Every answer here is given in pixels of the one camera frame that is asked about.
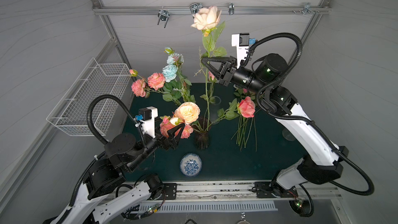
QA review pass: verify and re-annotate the dark red glass vase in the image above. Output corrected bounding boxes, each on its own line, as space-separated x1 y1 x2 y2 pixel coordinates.
193 117 211 150

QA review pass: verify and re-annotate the peach pink peony spray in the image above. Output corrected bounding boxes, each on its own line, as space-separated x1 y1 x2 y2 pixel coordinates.
129 69 165 99

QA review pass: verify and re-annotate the clear ribbed glass vase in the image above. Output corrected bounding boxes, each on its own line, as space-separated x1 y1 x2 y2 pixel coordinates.
209 96 221 124

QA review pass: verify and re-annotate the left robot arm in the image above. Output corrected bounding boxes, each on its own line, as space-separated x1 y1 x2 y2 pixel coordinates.
44 94 185 224

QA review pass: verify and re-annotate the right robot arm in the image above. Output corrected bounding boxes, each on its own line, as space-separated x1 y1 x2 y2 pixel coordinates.
201 33 375 217

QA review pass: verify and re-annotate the blue white porcelain bowl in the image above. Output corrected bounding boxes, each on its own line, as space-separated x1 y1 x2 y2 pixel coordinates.
180 153 202 177

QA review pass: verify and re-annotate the small pink rose spray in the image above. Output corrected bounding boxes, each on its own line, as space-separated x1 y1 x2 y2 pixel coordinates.
233 86 257 150

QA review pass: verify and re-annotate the metal hook clamp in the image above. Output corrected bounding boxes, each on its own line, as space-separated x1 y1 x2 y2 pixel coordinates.
229 3 235 16
292 4 320 15
189 3 203 18
157 9 170 28

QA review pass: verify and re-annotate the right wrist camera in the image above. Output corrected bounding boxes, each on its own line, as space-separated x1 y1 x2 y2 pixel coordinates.
231 33 256 68

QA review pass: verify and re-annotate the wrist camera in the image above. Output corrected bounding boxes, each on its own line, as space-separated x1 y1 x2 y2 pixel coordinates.
231 33 256 68
136 106 159 138

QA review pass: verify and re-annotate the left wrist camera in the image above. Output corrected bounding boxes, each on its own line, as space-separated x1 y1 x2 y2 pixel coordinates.
136 106 159 138

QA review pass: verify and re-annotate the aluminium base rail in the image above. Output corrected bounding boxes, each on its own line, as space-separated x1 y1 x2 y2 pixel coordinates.
124 179 341 202

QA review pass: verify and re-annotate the white wire basket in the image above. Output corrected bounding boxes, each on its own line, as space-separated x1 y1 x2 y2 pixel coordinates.
46 58 130 136

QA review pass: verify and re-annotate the aluminium crossbar rail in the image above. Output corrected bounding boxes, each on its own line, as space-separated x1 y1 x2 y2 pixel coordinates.
92 5 332 16

